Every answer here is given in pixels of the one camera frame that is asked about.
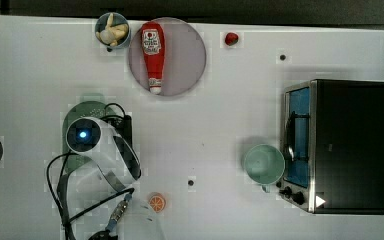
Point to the green mug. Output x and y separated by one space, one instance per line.
265 165

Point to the black toaster oven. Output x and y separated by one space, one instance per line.
333 145

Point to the grey round plate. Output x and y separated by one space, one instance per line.
185 57

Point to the orange slice toy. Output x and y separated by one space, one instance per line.
157 202

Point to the beige plush toy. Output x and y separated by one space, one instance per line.
111 34

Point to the red strawberry toy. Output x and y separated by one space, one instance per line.
231 39

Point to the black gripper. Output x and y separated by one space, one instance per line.
123 126

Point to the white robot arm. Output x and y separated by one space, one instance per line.
97 198

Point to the red ketchup bottle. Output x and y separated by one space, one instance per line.
153 48

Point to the blue bowl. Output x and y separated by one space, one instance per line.
118 19

